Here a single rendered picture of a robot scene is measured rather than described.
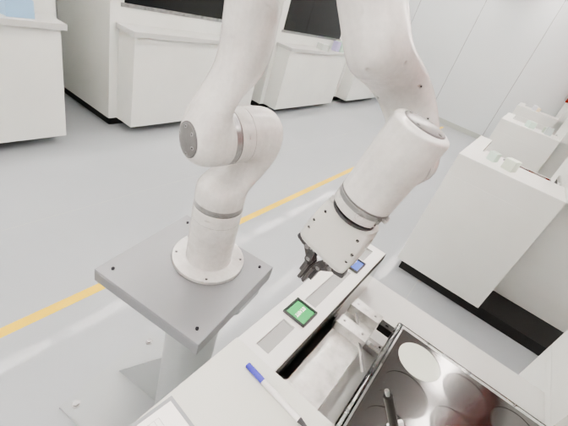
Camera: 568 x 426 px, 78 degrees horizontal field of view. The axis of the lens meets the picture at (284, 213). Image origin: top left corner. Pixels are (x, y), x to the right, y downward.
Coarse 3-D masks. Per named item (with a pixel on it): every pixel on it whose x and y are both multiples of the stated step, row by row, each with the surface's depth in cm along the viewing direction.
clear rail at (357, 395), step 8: (400, 328) 89; (392, 336) 85; (384, 352) 81; (376, 360) 78; (376, 368) 77; (368, 376) 74; (360, 384) 72; (368, 384) 73; (360, 392) 71; (352, 400) 69; (344, 408) 67; (352, 408) 68; (344, 416) 65; (336, 424) 64
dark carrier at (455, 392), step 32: (384, 384) 74; (416, 384) 76; (448, 384) 79; (480, 384) 81; (352, 416) 66; (384, 416) 68; (416, 416) 70; (448, 416) 72; (480, 416) 74; (512, 416) 76
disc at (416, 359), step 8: (408, 344) 85; (416, 344) 86; (400, 352) 82; (408, 352) 83; (416, 352) 84; (424, 352) 84; (408, 360) 81; (416, 360) 82; (424, 360) 82; (432, 360) 83; (408, 368) 79; (416, 368) 80; (424, 368) 81; (432, 368) 81; (416, 376) 78; (424, 376) 79; (432, 376) 79
